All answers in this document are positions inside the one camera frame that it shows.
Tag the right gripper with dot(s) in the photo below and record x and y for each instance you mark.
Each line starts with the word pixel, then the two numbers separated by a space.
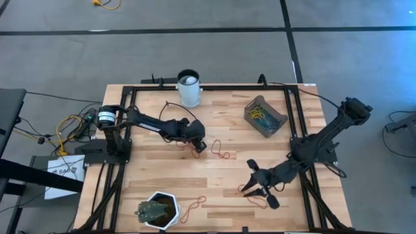
pixel 265 178

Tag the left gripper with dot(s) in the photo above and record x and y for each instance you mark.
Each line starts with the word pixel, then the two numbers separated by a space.
pixel 193 130

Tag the red rubber band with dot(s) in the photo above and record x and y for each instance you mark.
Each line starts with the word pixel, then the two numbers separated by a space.
pixel 256 203
pixel 195 155
pixel 212 149
pixel 192 207

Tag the teal rubber band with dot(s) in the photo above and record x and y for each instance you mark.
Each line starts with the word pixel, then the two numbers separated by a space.
pixel 269 122

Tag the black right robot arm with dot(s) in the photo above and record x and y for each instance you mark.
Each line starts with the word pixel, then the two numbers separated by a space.
pixel 325 136

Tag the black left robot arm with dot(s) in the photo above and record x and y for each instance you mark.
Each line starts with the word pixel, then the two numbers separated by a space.
pixel 146 123

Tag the grey plastic bin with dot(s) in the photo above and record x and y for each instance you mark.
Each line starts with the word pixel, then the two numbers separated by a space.
pixel 255 126

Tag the white cylindrical container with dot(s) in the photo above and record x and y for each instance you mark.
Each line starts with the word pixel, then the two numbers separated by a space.
pixel 189 96

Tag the yellow rubber band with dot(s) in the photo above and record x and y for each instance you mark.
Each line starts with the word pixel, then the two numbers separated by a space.
pixel 256 112

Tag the white hexagonal plant pot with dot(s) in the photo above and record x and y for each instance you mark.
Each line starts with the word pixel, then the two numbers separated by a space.
pixel 175 216

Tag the green succulent plant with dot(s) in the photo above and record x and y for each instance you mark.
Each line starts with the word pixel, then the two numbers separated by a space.
pixel 151 211

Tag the black arched clamp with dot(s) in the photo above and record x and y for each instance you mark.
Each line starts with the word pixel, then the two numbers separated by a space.
pixel 259 81

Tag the black power box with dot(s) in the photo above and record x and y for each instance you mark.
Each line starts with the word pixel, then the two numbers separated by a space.
pixel 85 125

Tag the white paper sheet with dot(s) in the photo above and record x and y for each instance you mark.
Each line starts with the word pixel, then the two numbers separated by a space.
pixel 70 165

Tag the grey floor device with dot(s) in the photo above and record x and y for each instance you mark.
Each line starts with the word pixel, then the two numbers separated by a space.
pixel 406 125

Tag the black desk beam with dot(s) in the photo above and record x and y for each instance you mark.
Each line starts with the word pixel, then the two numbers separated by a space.
pixel 32 177

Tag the black desk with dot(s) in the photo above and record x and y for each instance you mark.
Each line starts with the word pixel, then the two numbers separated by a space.
pixel 9 113

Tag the black aluminium table frame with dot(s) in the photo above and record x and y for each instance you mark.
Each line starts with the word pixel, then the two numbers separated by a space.
pixel 211 87

